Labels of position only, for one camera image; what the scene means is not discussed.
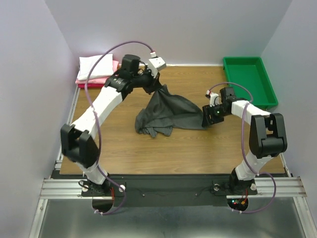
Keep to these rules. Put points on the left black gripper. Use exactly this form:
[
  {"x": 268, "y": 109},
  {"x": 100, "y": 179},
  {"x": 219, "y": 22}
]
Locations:
[{"x": 155, "y": 83}]

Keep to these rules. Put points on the red folded t-shirt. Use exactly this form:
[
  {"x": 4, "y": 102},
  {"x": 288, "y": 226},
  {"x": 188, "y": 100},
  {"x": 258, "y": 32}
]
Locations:
[{"x": 90, "y": 85}]

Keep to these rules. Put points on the dark grey t-shirt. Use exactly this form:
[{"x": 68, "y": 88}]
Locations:
[{"x": 166, "y": 111}]

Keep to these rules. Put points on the green plastic tray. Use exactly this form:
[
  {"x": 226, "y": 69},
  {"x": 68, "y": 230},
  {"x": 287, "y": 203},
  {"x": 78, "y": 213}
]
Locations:
[{"x": 250, "y": 78}]

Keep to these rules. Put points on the white folded t-shirt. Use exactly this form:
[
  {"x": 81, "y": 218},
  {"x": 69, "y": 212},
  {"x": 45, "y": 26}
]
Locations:
[{"x": 103, "y": 68}]

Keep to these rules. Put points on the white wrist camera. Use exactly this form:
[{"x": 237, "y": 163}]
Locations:
[
  {"x": 156, "y": 64},
  {"x": 213, "y": 98}
]

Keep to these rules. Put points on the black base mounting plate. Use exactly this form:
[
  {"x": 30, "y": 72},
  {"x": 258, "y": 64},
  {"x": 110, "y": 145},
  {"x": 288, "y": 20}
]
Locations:
[{"x": 168, "y": 191}]

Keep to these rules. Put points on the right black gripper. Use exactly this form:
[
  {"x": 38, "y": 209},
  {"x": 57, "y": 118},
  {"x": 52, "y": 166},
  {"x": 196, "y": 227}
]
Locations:
[{"x": 206, "y": 110}]

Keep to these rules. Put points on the pink folded t-shirt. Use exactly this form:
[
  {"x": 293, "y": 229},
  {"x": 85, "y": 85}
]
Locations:
[{"x": 100, "y": 80}]

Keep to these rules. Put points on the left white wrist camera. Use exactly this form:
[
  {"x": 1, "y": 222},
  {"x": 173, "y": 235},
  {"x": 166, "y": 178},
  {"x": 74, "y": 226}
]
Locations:
[{"x": 156, "y": 64}]

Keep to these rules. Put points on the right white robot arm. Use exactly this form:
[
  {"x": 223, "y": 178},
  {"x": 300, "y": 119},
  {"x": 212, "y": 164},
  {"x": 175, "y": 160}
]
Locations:
[{"x": 267, "y": 138}]

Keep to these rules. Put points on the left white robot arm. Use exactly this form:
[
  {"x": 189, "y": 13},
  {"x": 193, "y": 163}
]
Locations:
[{"x": 78, "y": 139}]

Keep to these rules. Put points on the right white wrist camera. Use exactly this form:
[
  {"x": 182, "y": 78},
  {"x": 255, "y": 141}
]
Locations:
[{"x": 213, "y": 98}]

